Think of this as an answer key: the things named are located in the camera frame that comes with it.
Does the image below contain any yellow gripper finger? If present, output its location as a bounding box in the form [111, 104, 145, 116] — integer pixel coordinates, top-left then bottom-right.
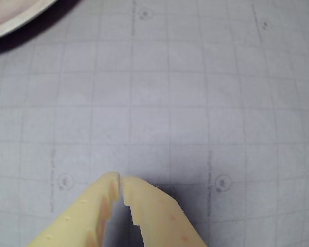
[122, 175, 209, 247]
[25, 171, 121, 247]

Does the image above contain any round wooden bowl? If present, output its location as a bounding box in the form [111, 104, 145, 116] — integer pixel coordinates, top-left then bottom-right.
[0, 0, 58, 42]

